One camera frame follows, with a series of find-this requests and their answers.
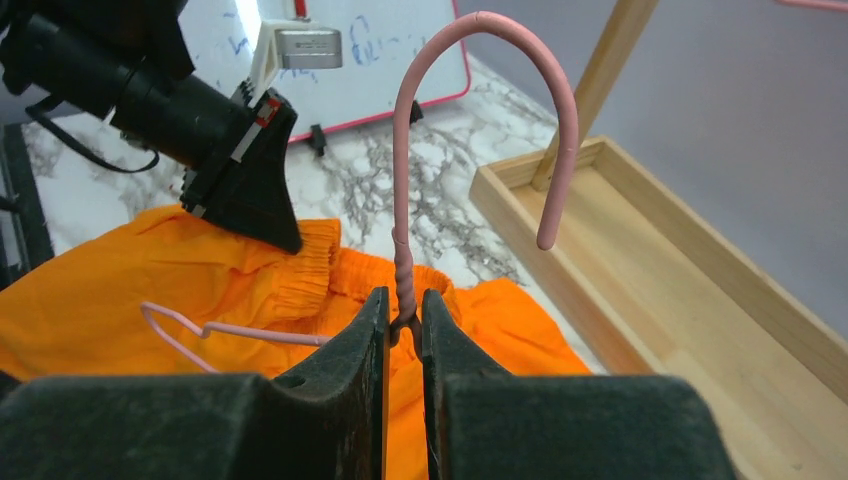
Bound pink framed whiteboard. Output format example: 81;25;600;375
179;0;459;142

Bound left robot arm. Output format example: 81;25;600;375
1;1;302;254

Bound wooden clothes rack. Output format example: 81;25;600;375
470;1;847;479

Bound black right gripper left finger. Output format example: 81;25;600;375
1;287;389;479

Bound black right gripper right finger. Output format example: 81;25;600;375
420;290;736;479

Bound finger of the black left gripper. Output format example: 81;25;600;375
180;99;303;254

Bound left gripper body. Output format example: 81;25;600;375
110;70;278;172

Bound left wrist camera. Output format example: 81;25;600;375
247;19;343;100

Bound orange shorts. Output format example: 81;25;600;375
1;206;590;479

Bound pink wire hanger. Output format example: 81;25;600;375
140;9;581;374
776;0;848;13

